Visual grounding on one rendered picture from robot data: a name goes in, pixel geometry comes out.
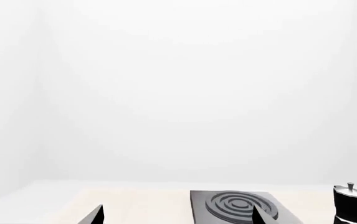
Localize black moka pot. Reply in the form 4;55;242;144
332;182;357;224

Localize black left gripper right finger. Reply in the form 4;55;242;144
251;204;276;224

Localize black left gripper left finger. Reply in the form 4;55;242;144
77;203;105;224

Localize grey electric stove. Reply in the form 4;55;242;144
189;189;305;224

